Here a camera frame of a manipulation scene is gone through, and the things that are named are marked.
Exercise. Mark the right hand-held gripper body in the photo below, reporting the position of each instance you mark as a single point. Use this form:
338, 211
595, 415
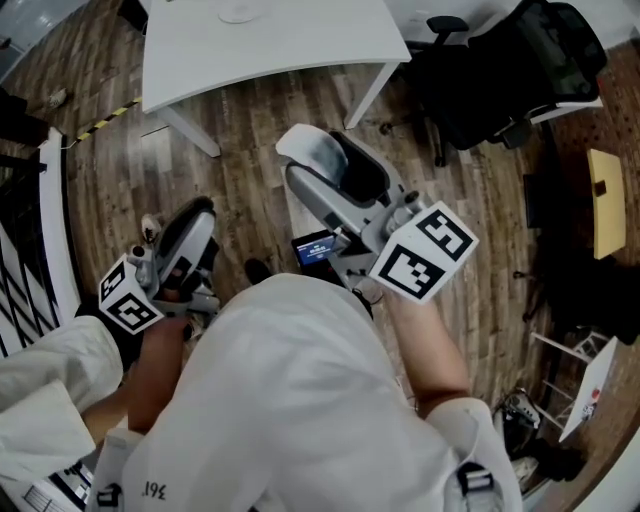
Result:
425, 255

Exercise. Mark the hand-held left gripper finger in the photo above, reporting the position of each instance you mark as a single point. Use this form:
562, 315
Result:
192, 240
192, 206

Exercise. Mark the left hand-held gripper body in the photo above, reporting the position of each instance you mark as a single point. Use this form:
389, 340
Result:
131, 310

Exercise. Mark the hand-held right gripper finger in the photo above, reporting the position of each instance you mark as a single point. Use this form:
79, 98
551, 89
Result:
320, 197
367, 175

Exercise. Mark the person's right forearm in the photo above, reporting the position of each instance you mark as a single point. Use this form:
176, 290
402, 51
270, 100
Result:
425, 350

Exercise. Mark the person's left forearm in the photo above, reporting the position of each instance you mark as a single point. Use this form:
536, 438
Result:
150, 380

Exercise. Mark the person's left hand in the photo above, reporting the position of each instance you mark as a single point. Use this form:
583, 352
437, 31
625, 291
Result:
176, 285

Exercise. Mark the black device with blue screen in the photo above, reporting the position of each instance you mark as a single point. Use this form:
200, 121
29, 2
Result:
312, 250

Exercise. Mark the person's black shoe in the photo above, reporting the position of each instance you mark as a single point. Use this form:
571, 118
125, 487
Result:
257, 272

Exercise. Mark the yellow black hazard tape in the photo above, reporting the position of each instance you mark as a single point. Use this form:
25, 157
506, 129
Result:
107, 121

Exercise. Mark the black office chair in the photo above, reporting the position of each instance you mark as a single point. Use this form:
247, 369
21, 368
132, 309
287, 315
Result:
475, 90

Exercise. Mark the black metal stair railing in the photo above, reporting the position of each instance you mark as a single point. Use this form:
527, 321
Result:
20, 215

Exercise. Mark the black equipment pile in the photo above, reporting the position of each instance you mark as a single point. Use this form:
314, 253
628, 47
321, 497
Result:
590, 290

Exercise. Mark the yellow wooden board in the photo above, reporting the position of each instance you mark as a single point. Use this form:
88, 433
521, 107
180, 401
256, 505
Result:
607, 220

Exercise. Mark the small brown block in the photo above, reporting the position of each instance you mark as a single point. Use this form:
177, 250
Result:
600, 187

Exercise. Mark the dark wooden handrail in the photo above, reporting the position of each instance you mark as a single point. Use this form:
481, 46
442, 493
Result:
20, 131

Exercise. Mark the person's white shirt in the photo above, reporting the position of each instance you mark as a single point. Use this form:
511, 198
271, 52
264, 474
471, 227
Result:
300, 400

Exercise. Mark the white side desk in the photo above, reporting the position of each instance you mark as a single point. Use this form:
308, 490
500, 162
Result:
565, 111

